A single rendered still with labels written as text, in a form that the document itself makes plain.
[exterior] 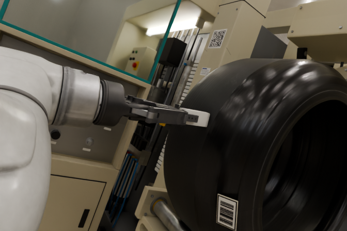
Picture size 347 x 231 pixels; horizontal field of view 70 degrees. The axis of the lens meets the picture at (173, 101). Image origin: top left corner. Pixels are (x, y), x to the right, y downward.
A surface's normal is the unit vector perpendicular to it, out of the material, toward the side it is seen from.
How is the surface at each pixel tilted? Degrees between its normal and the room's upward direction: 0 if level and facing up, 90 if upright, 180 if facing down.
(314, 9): 90
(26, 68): 33
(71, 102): 92
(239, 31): 90
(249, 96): 66
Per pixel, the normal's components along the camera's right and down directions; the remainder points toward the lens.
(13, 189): 0.86, -0.45
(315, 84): 0.47, -0.02
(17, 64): 0.48, -0.73
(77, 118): 0.30, 0.67
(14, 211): 0.93, -0.21
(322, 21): -0.79, -0.31
